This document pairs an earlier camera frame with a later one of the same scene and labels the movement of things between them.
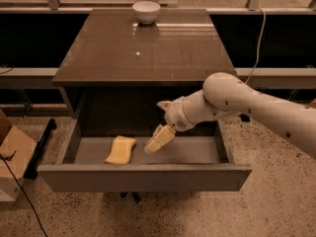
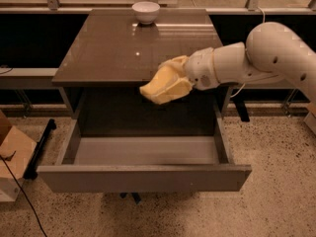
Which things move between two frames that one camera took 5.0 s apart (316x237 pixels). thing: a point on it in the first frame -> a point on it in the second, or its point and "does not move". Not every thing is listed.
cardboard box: (16, 149) does not move
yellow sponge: (121, 150) -> (158, 80)
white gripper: (174, 115) -> (200, 68)
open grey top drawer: (192, 161) does not move
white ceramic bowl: (146, 11) does not move
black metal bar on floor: (32, 169) does not move
